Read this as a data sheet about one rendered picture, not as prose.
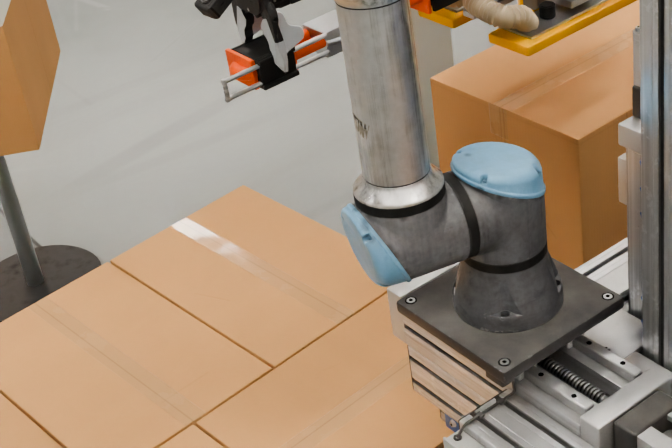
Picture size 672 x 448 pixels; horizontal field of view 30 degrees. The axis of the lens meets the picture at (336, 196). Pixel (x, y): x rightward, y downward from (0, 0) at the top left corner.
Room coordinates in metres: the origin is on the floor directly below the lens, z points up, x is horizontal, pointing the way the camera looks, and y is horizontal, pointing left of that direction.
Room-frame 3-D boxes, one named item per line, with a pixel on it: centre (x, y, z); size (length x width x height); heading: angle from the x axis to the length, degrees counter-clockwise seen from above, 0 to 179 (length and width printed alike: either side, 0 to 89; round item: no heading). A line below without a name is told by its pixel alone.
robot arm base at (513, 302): (1.38, -0.21, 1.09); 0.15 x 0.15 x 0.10
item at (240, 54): (1.81, 0.08, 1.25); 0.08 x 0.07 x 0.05; 123
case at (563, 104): (2.25, -0.58, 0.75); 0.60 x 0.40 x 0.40; 123
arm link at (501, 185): (1.38, -0.20, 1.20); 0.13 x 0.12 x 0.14; 108
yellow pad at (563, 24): (2.05, -0.48, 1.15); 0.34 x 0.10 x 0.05; 123
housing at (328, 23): (1.88, -0.04, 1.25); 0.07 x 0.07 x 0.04; 33
